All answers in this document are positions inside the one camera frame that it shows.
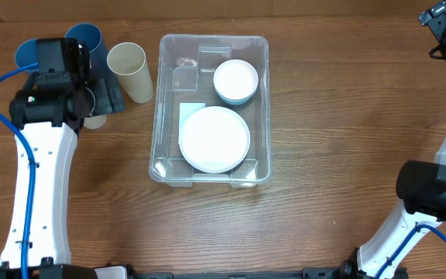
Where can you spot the clear plastic storage bin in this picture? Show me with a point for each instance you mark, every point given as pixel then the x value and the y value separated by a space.
pixel 187 64

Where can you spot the blue cup far left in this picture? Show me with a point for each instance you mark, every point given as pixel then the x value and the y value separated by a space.
pixel 26 55

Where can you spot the beige cup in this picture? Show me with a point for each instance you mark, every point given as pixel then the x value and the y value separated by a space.
pixel 92 121
pixel 128 62

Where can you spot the light blue small bowl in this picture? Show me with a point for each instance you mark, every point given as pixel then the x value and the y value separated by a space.
pixel 232 101

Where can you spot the blue cup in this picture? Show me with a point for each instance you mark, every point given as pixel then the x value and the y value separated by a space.
pixel 91 35
pixel 26 55

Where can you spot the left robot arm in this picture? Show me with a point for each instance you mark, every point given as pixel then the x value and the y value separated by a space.
pixel 46 122

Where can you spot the blue cup rear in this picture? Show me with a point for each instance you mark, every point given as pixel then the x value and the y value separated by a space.
pixel 91 35

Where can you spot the pink plate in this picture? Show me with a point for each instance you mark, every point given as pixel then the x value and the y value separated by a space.
pixel 214 139

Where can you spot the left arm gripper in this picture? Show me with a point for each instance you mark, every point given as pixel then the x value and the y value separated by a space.
pixel 108 99

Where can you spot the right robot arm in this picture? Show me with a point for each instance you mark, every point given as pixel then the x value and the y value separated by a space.
pixel 420 209

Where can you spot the pink small bowl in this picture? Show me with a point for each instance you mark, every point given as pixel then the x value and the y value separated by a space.
pixel 235 79

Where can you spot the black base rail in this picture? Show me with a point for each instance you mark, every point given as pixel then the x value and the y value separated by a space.
pixel 246 275

